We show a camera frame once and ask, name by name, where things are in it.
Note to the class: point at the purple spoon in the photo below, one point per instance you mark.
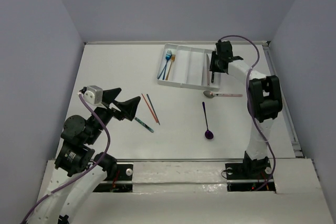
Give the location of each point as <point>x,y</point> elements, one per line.
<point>208,134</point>

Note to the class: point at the pink handled knife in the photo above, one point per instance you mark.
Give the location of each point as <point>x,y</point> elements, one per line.
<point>207,70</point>

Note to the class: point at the gold fork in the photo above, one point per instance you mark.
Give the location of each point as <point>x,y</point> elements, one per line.
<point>172,61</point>

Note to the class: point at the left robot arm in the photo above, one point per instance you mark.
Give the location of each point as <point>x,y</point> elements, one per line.
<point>83,161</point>

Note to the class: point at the white divided cutlery tray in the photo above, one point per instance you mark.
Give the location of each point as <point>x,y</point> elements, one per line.
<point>188,69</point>

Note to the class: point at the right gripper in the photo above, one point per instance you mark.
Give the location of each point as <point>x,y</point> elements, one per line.
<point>212,66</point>

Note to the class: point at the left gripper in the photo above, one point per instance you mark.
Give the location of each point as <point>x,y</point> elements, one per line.
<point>111,108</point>

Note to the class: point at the teal handled knife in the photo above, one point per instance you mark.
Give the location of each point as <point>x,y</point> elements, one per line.
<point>144,125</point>

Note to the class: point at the pink handled silver spoon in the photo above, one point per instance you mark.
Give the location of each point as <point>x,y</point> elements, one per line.
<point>210,94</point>

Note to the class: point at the orange chopstick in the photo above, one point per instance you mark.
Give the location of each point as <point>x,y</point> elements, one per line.
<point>149,107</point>

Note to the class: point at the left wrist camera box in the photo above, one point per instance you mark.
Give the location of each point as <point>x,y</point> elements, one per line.
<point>93,95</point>

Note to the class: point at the blue chopstick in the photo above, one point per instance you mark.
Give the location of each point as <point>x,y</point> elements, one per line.
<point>153,109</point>

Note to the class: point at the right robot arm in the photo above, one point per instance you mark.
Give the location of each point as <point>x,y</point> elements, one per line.
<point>264,102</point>

